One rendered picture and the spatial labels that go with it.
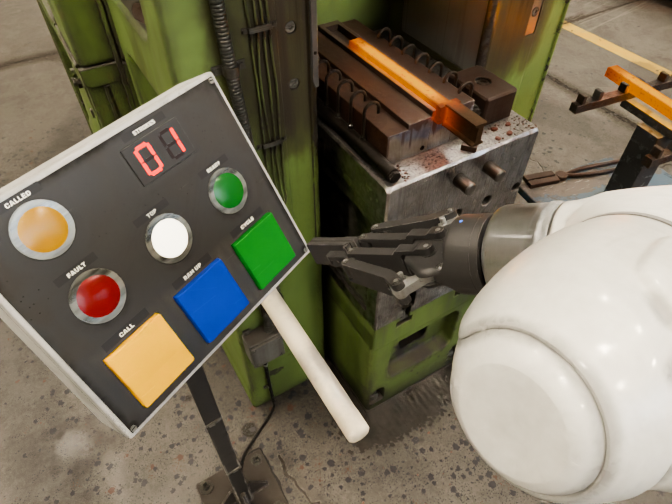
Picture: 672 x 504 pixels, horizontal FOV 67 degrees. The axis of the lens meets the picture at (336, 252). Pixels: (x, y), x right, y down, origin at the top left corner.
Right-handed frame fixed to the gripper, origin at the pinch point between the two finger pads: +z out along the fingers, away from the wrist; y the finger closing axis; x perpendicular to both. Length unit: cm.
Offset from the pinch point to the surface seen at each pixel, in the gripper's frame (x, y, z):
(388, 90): 2, 47, 21
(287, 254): -2.6, 2.3, 12.5
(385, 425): -92, 30, 55
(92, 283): 11.0, -19.9, 12.9
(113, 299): 8.2, -19.3, 12.9
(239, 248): 2.9, -3.6, 12.5
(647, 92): -25, 89, -12
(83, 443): -56, -25, 118
